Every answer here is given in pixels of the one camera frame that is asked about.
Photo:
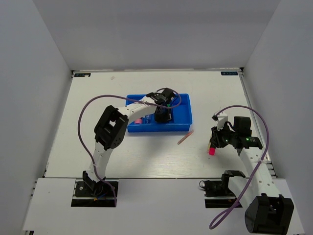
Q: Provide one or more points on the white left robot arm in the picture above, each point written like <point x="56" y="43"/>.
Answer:
<point x="111" y="128"/>

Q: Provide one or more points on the left blue corner label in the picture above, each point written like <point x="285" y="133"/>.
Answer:
<point x="82" y="74"/>

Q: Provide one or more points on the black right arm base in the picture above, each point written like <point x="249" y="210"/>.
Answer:
<point x="217" y="195"/>

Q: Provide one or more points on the slim orange highlighter pen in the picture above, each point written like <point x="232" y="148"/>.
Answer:
<point x="185" y="137"/>

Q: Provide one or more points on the right blue corner label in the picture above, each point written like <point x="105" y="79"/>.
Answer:
<point x="229" y="73"/>

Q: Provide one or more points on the pink cap clear tube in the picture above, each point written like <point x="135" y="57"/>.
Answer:
<point x="138" y="121"/>

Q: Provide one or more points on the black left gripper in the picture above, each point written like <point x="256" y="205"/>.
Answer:
<point x="164" y="119"/>

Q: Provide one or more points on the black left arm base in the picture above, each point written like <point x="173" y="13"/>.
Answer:
<point x="83" y="197"/>

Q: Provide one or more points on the pink cap black highlighter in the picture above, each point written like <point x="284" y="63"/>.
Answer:
<point x="211" y="150"/>

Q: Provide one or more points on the blue plastic divided tray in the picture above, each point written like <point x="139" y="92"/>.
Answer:
<point x="182" y="120"/>

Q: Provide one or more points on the blue corner label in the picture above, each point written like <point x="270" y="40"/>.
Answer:
<point x="82" y="74"/>
<point x="229" y="73"/>

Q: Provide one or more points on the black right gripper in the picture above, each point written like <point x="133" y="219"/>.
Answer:
<point x="215" y="138"/>

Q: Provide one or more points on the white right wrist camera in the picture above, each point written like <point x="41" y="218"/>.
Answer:
<point x="221" y="119"/>

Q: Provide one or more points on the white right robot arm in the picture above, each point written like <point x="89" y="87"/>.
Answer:
<point x="267" y="211"/>

